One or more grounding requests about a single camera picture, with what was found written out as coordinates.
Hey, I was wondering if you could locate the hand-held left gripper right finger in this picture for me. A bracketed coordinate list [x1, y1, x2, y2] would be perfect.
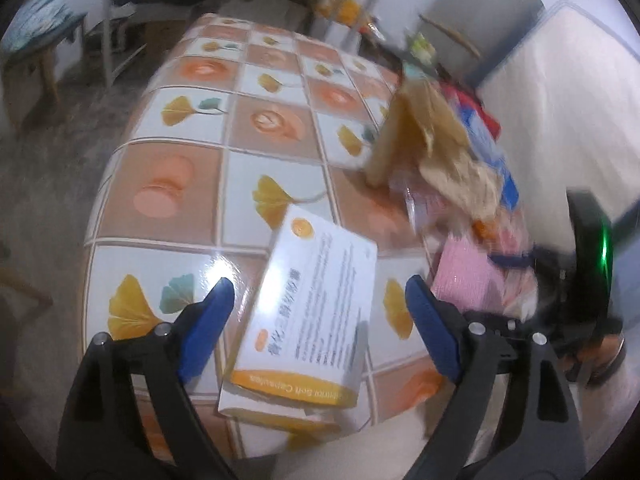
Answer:
[400, 274, 586, 480]

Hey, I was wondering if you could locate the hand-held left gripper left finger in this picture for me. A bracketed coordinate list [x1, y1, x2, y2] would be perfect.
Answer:
[57, 277, 241, 480]

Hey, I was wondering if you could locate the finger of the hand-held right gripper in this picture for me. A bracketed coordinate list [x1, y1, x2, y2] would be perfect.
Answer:
[487, 250, 538, 271]

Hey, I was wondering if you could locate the pink packet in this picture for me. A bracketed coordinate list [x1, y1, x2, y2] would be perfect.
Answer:
[430, 235, 538, 321]

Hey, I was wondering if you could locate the white orange medicine box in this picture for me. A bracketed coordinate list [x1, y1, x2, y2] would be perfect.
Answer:
[216, 203, 378, 433]

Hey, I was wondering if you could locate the person's right forearm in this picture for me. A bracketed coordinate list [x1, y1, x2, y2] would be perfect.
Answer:
[565, 332, 628, 388]

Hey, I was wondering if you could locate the blue white packet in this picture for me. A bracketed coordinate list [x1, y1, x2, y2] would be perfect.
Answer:
[445, 85, 521, 211]

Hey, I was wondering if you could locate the tile pattern tablecloth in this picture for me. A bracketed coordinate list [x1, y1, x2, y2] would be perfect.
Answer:
[82, 12, 531, 461]

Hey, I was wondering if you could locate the white mattress with blue edge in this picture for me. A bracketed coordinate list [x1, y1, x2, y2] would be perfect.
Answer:
[475, 0, 640, 281]

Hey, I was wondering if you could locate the wooden chair with black seat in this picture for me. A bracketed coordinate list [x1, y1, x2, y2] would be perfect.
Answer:
[417, 12, 481, 58]

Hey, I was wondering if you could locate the grey refrigerator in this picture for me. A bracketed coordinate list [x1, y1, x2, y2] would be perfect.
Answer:
[415, 0, 546, 86]

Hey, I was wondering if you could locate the yellow bag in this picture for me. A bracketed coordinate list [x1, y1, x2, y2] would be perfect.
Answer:
[320, 0, 371, 26]

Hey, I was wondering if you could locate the small wooden table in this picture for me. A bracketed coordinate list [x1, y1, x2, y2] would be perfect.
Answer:
[0, 0, 88, 136]

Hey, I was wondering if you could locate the blue patterned cloth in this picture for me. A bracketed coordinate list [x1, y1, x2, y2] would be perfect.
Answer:
[2, 0, 83, 58]

